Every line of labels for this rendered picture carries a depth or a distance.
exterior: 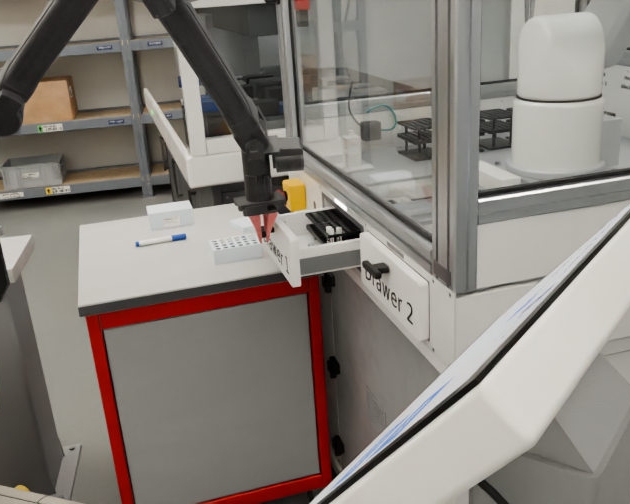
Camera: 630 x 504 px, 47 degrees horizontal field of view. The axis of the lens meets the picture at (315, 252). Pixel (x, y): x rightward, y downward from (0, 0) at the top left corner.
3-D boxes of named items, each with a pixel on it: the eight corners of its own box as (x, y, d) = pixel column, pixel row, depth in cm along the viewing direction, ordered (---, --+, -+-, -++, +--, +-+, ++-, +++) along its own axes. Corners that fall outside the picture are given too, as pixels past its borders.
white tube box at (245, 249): (214, 265, 180) (213, 251, 179) (209, 254, 187) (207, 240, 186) (263, 257, 183) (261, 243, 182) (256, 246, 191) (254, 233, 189)
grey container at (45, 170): (4, 191, 509) (-2, 168, 503) (12, 180, 536) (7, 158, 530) (62, 185, 515) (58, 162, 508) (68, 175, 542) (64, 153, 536)
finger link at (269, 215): (280, 244, 154) (277, 203, 150) (248, 250, 152) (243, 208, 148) (273, 234, 160) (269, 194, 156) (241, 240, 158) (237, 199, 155)
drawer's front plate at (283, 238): (293, 288, 149) (289, 238, 145) (262, 244, 175) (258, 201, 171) (301, 287, 149) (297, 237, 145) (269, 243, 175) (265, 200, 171)
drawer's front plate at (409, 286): (419, 342, 124) (419, 284, 120) (361, 281, 150) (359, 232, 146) (429, 340, 124) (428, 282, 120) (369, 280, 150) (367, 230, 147)
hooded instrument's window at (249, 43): (188, 156, 231) (169, 6, 214) (145, 88, 391) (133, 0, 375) (506, 116, 259) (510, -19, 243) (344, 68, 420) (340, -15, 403)
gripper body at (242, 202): (287, 207, 151) (284, 173, 149) (239, 214, 149) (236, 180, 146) (279, 198, 157) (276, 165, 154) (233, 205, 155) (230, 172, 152)
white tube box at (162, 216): (150, 231, 208) (148, 214, 206) (148, 222, 216) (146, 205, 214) (194, 224, 211) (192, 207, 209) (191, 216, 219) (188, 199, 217)
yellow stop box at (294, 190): (288, 212, 190) (286, 186, 188) (281, 205, 197) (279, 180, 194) (307, 210, 192) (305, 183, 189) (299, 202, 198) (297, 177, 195)
